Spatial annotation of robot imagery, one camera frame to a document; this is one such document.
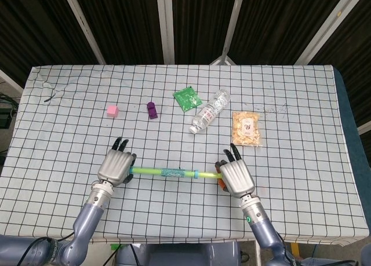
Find green foil sachet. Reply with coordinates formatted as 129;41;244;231
173;86;203;111

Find clear plastic water bottle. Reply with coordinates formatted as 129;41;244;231
189;89;231;134

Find black floor equipment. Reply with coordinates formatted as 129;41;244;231
0;93;18;127

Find white tripod base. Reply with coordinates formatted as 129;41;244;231
209;45;237;65

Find clear snack bag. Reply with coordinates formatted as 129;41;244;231
231;110;264;147

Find grey robot torso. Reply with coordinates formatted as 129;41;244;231
114;241;241;266

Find white black checkered tablecloth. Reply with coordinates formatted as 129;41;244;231
2;63;366;247

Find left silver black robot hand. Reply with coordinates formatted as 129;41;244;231
97;137;137;188

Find blue table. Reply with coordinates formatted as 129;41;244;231
333;67;371;243

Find purple toy building block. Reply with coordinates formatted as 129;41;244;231
146;101;159;119

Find blue and green water pump toy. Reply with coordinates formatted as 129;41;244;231
129;166;224;181

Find white frame post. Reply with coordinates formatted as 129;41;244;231
60;0;107;65
155;0;176;65
295;0;357;65
220;0;247;61

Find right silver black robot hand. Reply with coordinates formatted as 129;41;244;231
213;143;256;199

